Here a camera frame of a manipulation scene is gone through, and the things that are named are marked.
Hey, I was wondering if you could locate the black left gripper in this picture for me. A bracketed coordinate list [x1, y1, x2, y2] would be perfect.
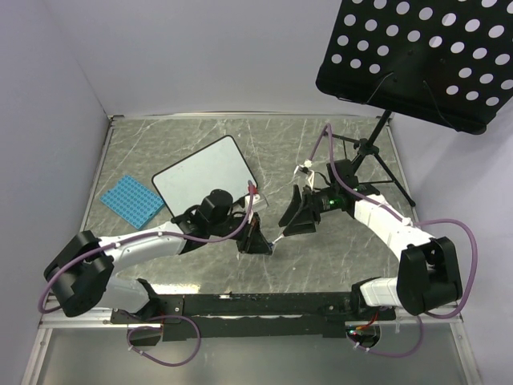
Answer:
[209, 209, 273, 255]

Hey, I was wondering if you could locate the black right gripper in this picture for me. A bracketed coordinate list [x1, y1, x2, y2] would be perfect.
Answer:
[279, 184, 340, 236]

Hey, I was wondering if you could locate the white whiteboard marker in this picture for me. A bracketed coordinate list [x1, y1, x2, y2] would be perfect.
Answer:
[270, 234, 285, 247]

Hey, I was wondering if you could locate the small black-framed whiteboard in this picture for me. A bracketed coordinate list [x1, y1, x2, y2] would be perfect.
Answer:
[151, 135, 258, 219]

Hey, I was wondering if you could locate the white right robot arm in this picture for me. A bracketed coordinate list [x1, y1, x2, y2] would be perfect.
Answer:
[279, 160, 463, 319]

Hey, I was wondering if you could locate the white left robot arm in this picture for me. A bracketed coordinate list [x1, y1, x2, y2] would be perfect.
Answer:
[43, 185, 273, 322]

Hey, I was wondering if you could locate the blue studded building plate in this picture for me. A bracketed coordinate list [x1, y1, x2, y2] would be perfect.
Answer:
[100, 175, 164, 230]

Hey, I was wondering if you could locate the black perforated music stand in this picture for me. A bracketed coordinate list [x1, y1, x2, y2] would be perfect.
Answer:
[314, 0, 513, 208]

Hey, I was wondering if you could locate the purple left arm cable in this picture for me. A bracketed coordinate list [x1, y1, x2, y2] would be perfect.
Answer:
[38, 182, 257, 314]

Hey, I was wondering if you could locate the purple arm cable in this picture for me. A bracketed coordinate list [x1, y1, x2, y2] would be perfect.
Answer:
[38, 182, 257, 314]
[310, 123, 479, 320]

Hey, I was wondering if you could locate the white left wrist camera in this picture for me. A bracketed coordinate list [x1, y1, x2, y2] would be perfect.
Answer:
[244, 181, 269, 212]

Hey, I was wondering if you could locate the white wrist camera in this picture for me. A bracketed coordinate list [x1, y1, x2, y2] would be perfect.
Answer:
[293, 159, 314, 179]
[244, 181, 269, 212]

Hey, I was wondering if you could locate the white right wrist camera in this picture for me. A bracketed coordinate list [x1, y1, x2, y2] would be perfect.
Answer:
[293, 159, 314, 179]

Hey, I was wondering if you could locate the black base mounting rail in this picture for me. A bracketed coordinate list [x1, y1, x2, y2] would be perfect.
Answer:
[110, 291, 402, 342]

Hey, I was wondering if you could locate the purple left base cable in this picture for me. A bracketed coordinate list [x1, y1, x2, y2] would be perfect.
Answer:
[127, 315, 204, 367]

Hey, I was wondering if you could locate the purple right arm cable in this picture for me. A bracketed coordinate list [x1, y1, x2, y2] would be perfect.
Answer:
[310, 123, 479, 320]

